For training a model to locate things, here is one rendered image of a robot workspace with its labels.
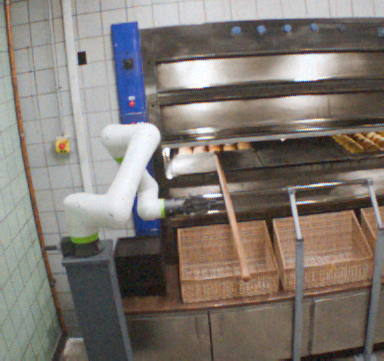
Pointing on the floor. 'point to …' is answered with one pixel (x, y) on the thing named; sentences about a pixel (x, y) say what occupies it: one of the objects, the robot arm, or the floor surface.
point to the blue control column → (129, 81)
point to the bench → (252, 324)
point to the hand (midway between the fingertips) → (216, 203)
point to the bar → (303, 258)
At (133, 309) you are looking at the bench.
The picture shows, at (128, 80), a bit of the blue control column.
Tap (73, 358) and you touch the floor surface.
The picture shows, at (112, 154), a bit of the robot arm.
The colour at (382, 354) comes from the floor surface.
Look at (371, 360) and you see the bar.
